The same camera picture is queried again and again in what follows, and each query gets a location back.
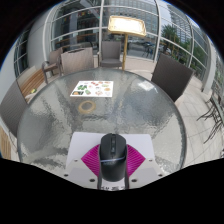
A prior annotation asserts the colourful printed menu sheet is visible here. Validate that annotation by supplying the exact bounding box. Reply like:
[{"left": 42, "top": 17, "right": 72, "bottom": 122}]
[{"left": 69, "top": 80, "right": 115, "bottom": 98}]

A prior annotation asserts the black computer mouse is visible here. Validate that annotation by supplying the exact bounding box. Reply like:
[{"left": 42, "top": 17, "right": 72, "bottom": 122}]
[{"left": 98, "top": 132, "right": 129, "bottom": 183}]

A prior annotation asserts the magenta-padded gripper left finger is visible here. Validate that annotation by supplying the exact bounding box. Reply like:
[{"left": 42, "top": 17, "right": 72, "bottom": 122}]
[{"left": 63, "top": 147, "right": 103, "bottom": 191}]

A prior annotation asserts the wooden slatted bench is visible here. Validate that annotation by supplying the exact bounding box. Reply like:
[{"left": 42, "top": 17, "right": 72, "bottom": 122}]
[
  {"left": 0, "top": 125, "right": 13, "bottom": 160},
  {"left": 16, "top": 67, "right": 46, "bottom": 98}
]

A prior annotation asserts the brass table centre ring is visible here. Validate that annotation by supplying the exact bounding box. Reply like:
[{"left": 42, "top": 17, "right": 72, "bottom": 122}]
[{"left": 77, "top": 100, "right": 97, "bottom": 115}]

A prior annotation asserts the gold menu lectern stand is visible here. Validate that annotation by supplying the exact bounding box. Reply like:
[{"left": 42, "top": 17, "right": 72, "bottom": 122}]
[{"left": 106, "top": 15, "right": 148, "bottom": 71}]

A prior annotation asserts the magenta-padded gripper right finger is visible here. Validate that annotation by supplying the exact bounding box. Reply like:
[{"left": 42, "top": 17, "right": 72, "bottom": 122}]
[{"left": 125, "top": 143, "right": 165, "bottom": 190}]

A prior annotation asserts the green metal folding table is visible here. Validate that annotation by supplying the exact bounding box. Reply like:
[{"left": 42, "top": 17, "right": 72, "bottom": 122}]
[{"left": 196, "top": 89, "right": 224, "bottom": 145}]

